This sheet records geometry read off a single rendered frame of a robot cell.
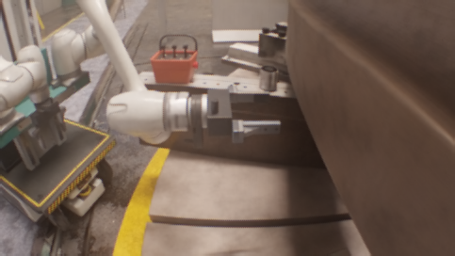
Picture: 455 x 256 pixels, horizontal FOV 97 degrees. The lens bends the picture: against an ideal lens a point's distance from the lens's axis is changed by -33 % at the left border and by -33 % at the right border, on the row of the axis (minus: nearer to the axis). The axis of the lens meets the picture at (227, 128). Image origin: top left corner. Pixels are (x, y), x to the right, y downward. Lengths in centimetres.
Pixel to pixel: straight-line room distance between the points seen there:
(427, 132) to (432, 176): 6
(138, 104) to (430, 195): 58
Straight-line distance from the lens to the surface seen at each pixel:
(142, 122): 64
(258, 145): 138
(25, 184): 163
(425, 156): 38
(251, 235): 114
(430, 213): 39
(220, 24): 429
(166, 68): 129
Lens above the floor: 125
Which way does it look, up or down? 34 degrees down
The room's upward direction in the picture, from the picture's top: 2 degrees clockwise
